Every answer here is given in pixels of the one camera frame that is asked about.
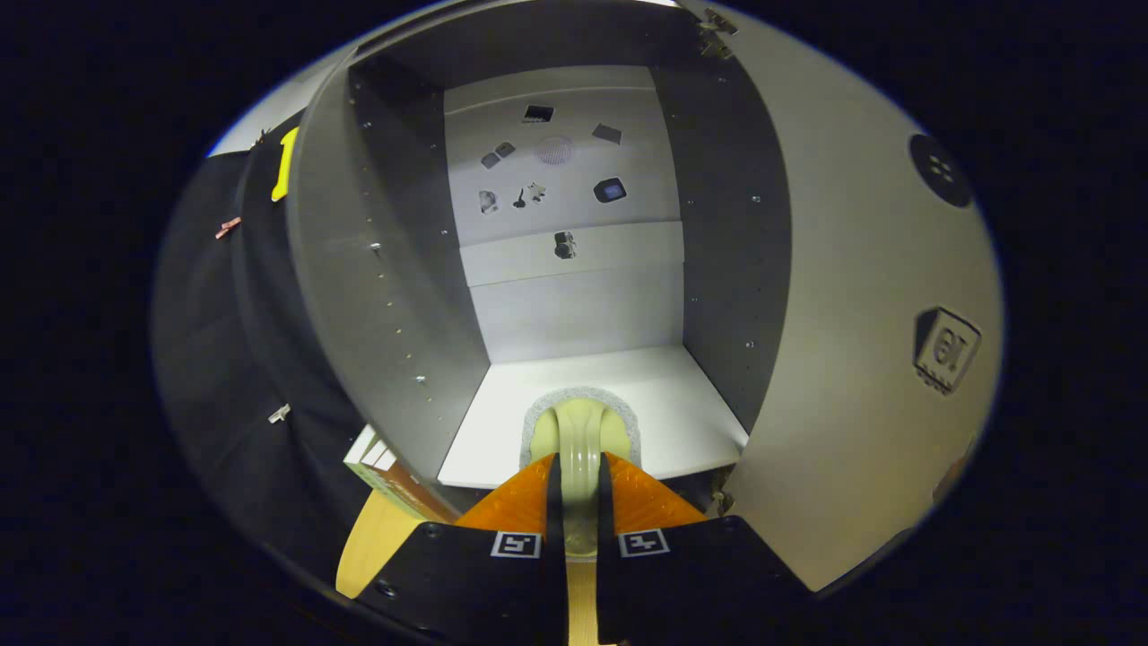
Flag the white cabinet shelf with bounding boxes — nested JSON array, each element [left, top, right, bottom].
[[436, 345, 751, 491]]

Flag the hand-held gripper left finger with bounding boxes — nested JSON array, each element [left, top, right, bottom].
[[355, 452, 569, 646]]

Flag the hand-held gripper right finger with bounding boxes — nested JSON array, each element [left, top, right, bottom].
[[596, 451, 819, 646]]

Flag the green and white plush toy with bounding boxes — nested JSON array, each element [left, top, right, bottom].
[[519, 386, 643, 558]]

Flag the dark grey cabinet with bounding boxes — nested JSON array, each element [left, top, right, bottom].
[[285, 0, 796, 519]]

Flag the black backdrop cloth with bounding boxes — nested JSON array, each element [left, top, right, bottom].
[[151, 112, 369, 584]]

